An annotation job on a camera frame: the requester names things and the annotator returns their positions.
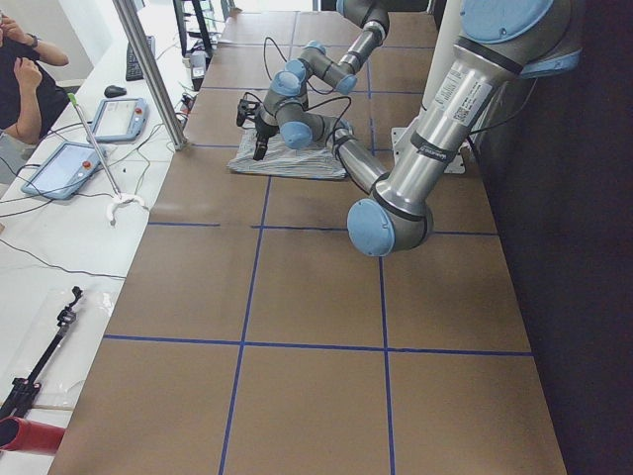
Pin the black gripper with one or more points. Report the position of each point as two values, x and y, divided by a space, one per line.
262 132

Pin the striped polo shirt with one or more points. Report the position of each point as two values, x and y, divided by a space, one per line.
313 162

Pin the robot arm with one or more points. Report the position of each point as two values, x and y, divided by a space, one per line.
340 75
499 41

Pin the far teach pendant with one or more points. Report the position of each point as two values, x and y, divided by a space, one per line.
119 120

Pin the teach pendant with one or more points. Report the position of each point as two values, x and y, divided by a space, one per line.
64 172
119 120

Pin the black keyboard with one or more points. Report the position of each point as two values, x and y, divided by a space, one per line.
133 68

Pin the silver reacher grabber stick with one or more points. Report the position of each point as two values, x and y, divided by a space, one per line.
120 198

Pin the black computer mouse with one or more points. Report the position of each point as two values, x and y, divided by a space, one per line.
114 91

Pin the near teach pendant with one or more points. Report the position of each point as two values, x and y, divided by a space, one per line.
64 172

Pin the person in black shirt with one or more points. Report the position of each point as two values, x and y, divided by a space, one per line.
31 101

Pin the black grabber tool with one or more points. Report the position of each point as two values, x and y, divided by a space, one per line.
25 389

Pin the red cylinder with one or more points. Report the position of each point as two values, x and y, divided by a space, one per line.
30 437

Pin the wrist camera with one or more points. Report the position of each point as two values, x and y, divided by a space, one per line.
247 111

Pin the aluminium frame post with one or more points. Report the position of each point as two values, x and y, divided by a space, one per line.
132 26

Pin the white mounting post base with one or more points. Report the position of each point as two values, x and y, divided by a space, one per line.
442 60

